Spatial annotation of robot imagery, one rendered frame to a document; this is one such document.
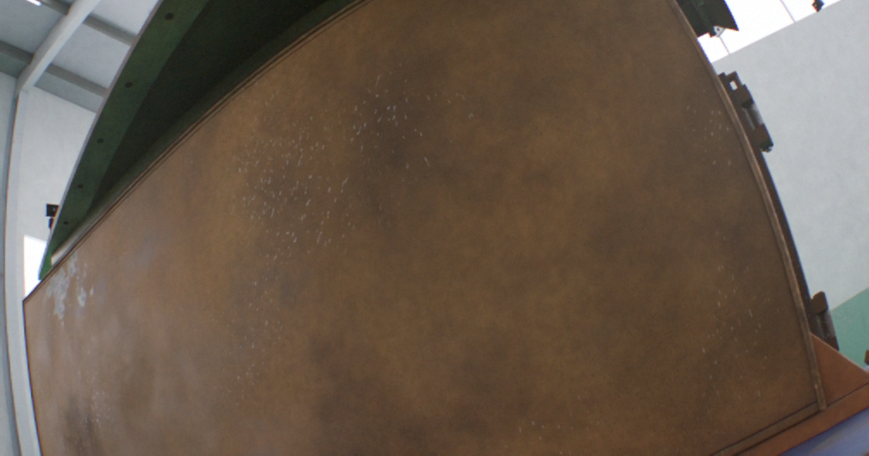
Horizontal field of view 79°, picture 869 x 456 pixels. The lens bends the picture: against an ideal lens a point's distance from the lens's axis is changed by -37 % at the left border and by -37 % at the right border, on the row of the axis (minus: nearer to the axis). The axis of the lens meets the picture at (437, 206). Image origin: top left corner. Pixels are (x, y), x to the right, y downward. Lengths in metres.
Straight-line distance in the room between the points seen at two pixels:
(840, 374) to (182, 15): 0.86
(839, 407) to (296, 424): 0.54
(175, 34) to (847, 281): 9.48
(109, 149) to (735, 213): 0.94
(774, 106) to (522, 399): 10.03
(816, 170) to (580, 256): 9.65
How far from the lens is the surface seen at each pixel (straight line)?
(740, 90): 1.22
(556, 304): 0.59
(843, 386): 0.55
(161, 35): 0.95
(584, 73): 0.63
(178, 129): 1.11
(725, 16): 1.03
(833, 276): 9.87
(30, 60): 12.55
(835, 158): 10.27
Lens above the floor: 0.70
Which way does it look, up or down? 24 degrees up
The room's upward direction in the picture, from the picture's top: 16 degrees counter-clockwise
